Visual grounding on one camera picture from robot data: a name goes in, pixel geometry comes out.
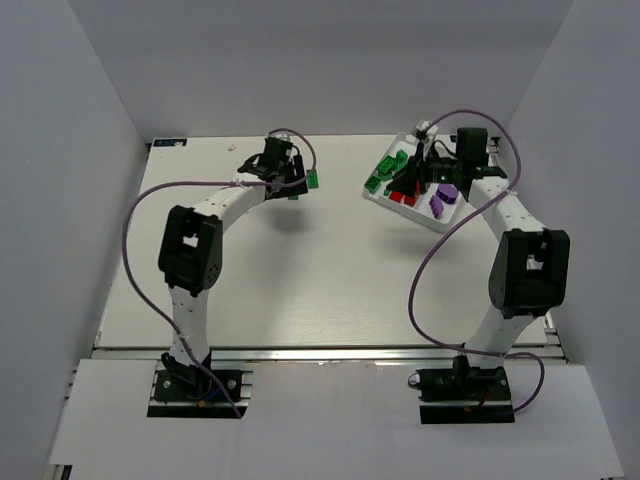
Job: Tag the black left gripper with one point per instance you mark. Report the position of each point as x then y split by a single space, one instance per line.
296 176

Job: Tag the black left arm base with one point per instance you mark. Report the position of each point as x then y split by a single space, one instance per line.
171 398

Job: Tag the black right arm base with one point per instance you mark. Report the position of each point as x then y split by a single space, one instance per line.
462 394

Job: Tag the white divided tray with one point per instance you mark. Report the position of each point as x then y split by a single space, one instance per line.
428 208

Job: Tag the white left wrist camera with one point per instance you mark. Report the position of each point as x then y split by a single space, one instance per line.
283 134

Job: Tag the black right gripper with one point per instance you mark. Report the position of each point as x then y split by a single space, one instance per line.
417 167

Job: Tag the purple round lego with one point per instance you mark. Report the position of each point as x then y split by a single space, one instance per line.
447 193

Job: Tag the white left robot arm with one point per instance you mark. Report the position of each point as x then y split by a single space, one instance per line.
191 253

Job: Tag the green long lego top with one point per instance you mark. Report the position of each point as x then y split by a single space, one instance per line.
313 180

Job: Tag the purple small lego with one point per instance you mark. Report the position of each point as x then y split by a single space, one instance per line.
436 206

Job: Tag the red round lego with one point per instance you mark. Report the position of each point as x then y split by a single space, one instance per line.
410 201

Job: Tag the blue table label left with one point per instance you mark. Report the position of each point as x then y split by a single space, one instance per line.
169 143

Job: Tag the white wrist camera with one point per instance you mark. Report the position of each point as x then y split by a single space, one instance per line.
425 134
283 134

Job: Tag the small red lego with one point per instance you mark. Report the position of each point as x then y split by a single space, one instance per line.
396 197

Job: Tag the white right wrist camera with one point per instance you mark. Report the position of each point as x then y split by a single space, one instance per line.
425 134

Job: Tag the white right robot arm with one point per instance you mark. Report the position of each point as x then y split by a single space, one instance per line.
529 272

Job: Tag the green long lego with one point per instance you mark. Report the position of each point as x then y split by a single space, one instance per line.
313 180
387 167

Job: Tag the green square lego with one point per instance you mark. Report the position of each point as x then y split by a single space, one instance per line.
372 184

